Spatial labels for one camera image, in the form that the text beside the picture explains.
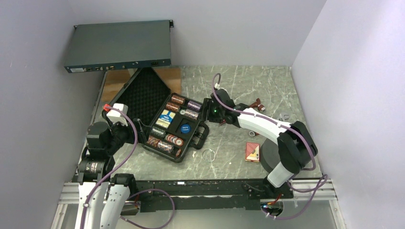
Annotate brown pipe fitting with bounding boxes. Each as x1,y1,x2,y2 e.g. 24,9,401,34
249,98,266,112

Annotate blue white card deck box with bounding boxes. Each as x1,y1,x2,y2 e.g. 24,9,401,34
155,109,176,129

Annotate orange blue chip stack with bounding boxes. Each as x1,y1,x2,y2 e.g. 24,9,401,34
157,141,174,154

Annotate red yellow blue chip stack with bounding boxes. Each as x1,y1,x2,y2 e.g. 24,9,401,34
147,135,160,147

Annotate wooden board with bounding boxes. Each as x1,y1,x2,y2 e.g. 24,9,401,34
101,67,181,102

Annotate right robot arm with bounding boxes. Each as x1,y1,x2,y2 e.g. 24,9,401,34
207,89,317,198

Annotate black poker chip case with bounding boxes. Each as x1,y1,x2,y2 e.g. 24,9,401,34
110,68,209,163

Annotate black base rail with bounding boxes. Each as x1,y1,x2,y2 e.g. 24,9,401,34
129,178,294,213

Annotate grey chip stack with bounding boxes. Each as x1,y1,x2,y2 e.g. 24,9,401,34
184,109,199,120

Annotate red white loose chips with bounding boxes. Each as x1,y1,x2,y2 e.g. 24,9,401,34
164,134,184,146

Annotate dark grey disc weight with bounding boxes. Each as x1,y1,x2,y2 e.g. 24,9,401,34
259,139,280,173

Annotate red card deck box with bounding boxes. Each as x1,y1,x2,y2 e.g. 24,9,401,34
245,142,260,163

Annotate purple chip stack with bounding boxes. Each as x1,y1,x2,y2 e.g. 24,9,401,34
187,101,202,112

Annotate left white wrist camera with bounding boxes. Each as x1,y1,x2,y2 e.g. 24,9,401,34
103,103,128,126

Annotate dark green rack unit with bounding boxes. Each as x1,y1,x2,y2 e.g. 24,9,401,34
64,20,174,73

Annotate orange black chip stack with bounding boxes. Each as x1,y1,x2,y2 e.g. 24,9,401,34
171,94,185,105
166,102,181,112

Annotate blue small blind button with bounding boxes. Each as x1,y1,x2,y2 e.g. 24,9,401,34
180,124,191,134

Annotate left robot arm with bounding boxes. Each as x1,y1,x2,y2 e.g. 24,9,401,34
75,121,138,229

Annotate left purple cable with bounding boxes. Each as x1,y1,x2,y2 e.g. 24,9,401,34
75,106,176,229

